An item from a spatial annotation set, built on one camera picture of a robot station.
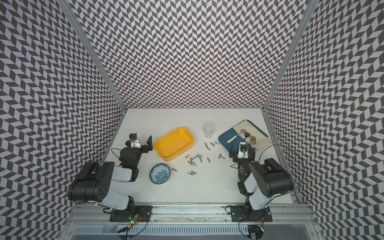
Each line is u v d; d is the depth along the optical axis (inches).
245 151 28.1
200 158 36.7
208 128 40.5
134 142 29.8
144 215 27.5
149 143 34.0
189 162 35.9
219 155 36.8
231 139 38.0
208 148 38.3
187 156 35.9
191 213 29.4
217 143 39.9
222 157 37.1
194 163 35.9
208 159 36.7
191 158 36.1
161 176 33.3
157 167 33.2
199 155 35.9
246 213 28.6
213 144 39.6
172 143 38.8
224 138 38.9
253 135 41.0
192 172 34.8
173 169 34.8
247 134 40.3
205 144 39.0
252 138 40.0
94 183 17.6
